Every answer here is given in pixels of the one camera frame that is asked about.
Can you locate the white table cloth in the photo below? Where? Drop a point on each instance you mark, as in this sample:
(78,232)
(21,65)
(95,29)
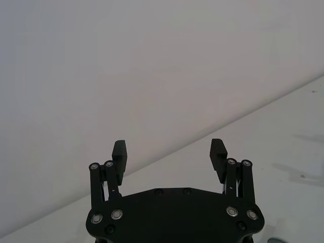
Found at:
(273,131)

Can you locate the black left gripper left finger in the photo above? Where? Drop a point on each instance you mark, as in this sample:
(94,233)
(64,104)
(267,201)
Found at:
(119,162)

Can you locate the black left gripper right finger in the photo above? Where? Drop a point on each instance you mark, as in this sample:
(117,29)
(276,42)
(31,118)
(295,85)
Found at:
(218,162)

